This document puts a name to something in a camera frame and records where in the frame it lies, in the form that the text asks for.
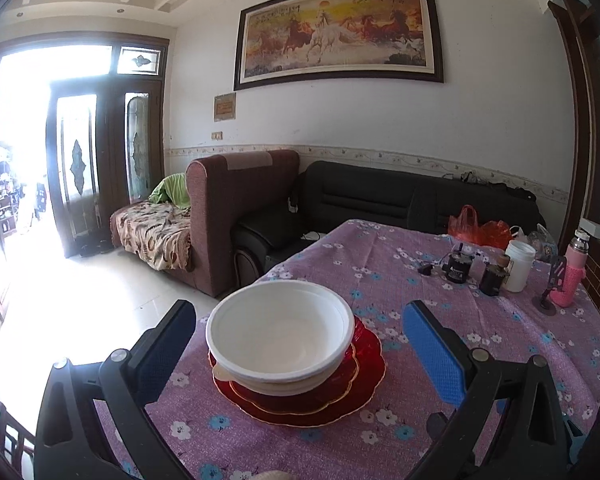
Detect white foam bowl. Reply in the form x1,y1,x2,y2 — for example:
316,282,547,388
206,280,355,382

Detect small red gold-rimmed plate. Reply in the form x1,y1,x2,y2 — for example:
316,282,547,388
228,353,360,415

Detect large red scalloped plate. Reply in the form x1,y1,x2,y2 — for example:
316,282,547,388
212,320,386,428

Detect purple floral tablecloth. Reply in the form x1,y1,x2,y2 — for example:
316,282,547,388
148,220,600,479

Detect black motor with label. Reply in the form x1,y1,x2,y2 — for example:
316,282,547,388
442,243,475,284

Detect small black power adapter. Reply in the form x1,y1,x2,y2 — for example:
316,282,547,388
418,264,432,275

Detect brown patterned blanket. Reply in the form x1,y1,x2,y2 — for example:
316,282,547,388
109,200,194,272

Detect white plastic jar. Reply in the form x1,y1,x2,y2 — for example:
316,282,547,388
504,240,535,294

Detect red plastic bag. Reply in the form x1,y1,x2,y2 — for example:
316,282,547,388
448,205,513,249

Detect black phone stand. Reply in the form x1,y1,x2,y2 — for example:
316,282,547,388
532,255,567,316

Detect clear plastic bag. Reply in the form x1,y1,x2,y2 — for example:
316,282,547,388
509,223,558,262

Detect pink sleeved thermos bottle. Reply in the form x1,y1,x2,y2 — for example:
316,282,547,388
550,229,590,308

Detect green cloth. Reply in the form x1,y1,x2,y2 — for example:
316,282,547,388
148,172,190,209

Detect maroon armchair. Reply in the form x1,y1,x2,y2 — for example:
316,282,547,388
186,150,300,297

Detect black leather sofa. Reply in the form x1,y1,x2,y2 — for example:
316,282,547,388
232,162,546,286

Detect wooden glass door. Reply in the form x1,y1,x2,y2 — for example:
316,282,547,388
0,32,170,312

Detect framed horse painting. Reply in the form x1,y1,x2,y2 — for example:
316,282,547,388
234,0,443,90

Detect dark wooden cabinet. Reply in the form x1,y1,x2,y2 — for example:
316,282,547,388
548,0,600,312

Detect small framed wall plaque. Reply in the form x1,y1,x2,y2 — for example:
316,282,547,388
213,92,236,122

